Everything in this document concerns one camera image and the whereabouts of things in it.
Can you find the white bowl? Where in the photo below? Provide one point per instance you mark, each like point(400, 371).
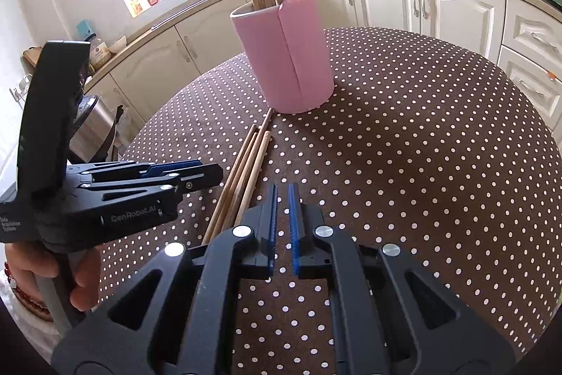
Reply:
point(119, 45)

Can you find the pink cylindrical cup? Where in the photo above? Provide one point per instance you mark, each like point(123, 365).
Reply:
point(287, 49)

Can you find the large glass jar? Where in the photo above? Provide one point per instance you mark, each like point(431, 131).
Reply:
point(99, 51)

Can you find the person left hand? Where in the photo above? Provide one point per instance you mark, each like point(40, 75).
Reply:
point(26, 261)

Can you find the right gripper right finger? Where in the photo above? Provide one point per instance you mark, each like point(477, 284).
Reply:
point(389, 314)

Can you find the brown polka dot tablecloth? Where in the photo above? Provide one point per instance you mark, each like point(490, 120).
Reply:
point(431, 147)

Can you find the rice cooker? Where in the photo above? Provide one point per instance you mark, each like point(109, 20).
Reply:
point(93, 132)

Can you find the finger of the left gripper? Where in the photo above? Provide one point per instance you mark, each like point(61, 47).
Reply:
point(171, 186)
point(127, 170)

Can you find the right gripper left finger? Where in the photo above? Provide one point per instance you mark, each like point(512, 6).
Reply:
point(177, 314)

